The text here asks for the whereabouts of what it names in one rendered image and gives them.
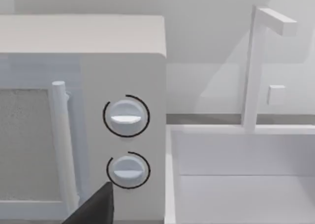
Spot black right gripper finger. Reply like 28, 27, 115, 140
62, 181, 115, 224

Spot white microwave knob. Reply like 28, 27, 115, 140
110, 156, 148, 185
107, 99, 146, 136

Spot microwave door with window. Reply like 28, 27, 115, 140
0, 53, 86, 221

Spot white sink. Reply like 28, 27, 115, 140
164, 124, 315, 224

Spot pale microwave oven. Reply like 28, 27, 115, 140
0, 14, 167, 224

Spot tall white tap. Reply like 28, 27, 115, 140
242, 5, 298, 133

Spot white microwave door handle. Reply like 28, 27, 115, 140
51, 80, 80, 220

